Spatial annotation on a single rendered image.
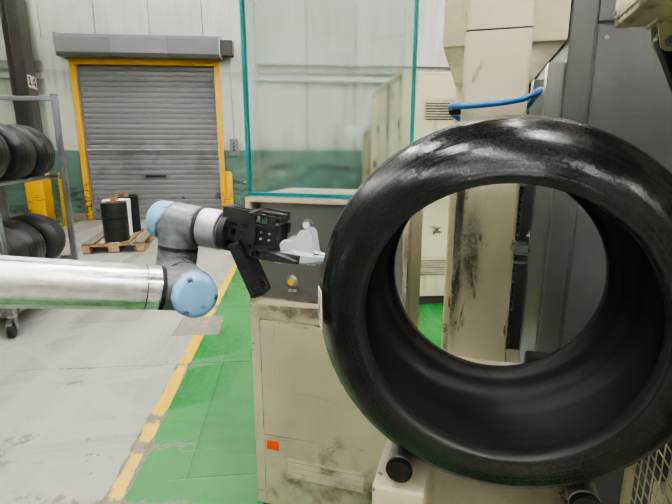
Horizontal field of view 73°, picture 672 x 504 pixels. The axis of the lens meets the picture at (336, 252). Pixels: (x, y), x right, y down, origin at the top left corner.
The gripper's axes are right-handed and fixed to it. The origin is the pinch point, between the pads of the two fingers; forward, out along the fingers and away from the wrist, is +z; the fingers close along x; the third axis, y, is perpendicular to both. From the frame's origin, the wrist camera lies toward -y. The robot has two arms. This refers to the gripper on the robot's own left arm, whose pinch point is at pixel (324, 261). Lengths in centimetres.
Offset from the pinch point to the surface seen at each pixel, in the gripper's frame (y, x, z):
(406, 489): -33.8, -8.8, 21.5
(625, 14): 47, 19, 42
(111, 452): -138, 79, -117
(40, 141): -16, 251, -348
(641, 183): 20.9, -11.6, 42.0
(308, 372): -59, 61, -19
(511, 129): 25.6, -9.5, 26.1
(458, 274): -5.0, 27.5, 23.7
